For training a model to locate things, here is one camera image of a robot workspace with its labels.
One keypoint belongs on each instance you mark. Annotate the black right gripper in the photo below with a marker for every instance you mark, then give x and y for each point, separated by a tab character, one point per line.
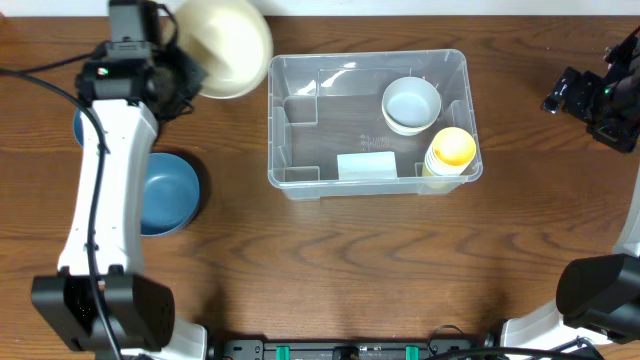
570	91

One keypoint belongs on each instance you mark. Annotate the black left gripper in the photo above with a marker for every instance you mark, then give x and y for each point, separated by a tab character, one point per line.
185	73

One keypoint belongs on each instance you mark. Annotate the dark blue plate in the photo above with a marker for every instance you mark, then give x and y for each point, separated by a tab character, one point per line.
171	195
78	127

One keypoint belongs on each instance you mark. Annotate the beige bowl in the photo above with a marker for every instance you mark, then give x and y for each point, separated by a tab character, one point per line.
231	40

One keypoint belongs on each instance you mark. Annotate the yellow cup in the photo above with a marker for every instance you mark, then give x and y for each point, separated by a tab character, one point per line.
438	182
453	146

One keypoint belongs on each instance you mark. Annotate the white cup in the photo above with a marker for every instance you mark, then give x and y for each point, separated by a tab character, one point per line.
437	167

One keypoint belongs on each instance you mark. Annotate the grey bowl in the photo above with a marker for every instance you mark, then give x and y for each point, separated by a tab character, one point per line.
412	102

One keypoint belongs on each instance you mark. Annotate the white bowl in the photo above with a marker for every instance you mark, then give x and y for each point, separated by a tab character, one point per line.
406	131

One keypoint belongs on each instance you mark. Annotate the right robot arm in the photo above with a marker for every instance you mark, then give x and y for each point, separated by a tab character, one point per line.
597	298

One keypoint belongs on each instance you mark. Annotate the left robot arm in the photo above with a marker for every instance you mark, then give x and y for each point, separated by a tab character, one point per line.
99	299

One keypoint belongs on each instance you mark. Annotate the clear plastic storage bin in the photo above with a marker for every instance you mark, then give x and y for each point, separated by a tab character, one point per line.
326	132

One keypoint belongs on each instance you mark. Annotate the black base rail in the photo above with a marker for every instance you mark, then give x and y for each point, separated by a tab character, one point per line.
444	341

